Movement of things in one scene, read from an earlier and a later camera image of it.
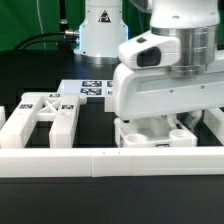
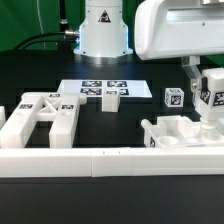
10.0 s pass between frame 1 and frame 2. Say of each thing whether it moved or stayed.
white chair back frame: stayed
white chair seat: moved
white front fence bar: stayed
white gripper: moved
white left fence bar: stayed
